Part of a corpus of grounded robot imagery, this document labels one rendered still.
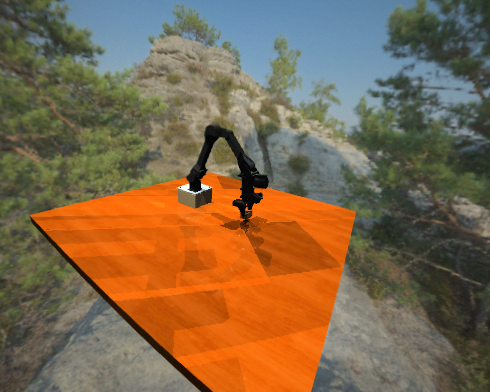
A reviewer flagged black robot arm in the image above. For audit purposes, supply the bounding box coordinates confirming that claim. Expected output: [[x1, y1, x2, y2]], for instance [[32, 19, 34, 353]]
[[186, 125, 269, 204]]

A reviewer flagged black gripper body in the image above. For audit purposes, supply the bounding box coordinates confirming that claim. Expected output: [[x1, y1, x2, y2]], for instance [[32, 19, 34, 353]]
[[232, 187, 254, 208]]

